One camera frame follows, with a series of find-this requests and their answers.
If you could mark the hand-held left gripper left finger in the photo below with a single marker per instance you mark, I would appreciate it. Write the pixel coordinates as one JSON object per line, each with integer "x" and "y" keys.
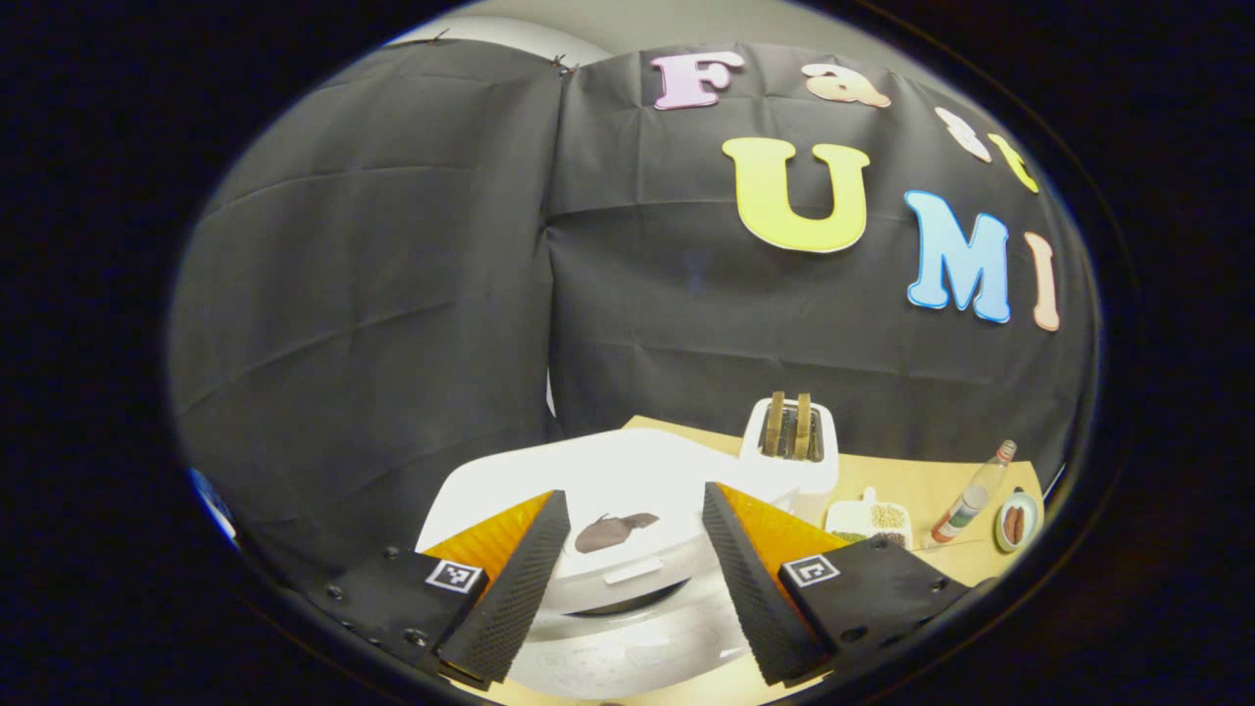
{"x": 515, "y": 608}

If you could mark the light green plate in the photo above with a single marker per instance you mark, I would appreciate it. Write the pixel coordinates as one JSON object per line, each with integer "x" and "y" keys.
{"x": 1031, "y": 520}

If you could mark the white divided bean dish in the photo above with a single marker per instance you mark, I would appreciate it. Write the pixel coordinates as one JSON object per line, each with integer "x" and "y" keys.
{"x": 873, "y": 518}

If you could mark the red meat slice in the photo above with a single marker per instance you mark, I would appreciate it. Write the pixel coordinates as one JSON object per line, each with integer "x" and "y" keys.
{"x": 1021, "y": 523}
{"x": 1010, "y": 525}

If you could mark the clear plastic bottle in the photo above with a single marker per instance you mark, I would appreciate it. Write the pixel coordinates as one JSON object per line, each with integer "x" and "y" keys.
{"x": 971, "y": 500}

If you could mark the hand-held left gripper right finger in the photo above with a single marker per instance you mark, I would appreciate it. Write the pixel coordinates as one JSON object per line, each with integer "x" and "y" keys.
{"x": 760, "y": 598}

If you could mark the black backdrop cloth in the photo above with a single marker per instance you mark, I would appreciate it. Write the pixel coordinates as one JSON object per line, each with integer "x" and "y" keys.
{"x": 392, "y": 294}

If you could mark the white toaster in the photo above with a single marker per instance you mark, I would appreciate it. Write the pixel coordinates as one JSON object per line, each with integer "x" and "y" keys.
{"x": 784, "y": 480}

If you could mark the brown toast slice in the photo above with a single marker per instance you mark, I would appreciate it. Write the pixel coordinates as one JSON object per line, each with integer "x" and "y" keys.
{"x": 803, "y": 427}
{"x": 774, "y": 424}

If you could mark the white rice cooker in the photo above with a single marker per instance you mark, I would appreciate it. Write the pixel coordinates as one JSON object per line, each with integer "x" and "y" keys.
{"x": 627, "y": 480}

